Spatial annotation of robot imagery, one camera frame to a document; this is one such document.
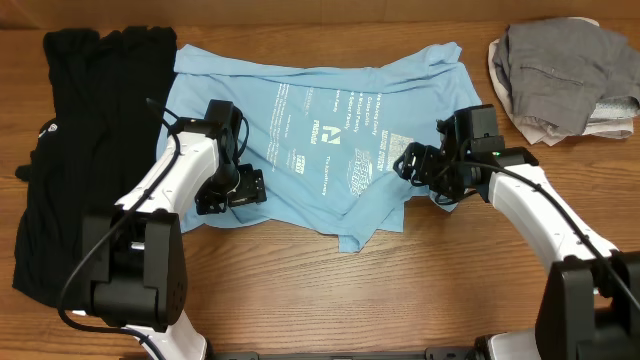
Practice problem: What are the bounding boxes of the light blue t-shirt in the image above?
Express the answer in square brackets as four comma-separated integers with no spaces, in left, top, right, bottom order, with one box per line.
[166,42,479,252]

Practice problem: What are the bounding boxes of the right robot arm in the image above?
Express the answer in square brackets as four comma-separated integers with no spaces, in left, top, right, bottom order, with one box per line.
[393,105,639,360]

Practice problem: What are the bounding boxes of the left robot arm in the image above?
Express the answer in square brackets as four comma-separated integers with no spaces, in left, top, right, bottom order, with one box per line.
[76,100,267,359]

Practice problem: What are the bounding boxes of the beige folded garment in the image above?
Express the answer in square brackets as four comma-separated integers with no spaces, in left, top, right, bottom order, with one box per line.
[487,17,635,148]

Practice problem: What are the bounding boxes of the light patterned folded garment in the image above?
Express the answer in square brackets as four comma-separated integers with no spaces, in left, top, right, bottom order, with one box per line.
[590,97,639,121]

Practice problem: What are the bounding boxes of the black t-shirt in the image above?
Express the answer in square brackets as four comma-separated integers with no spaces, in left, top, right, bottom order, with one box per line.
[13,27,177,307]

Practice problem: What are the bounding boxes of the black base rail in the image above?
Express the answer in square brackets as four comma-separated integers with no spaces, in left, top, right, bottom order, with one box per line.
[119,344,566,360]

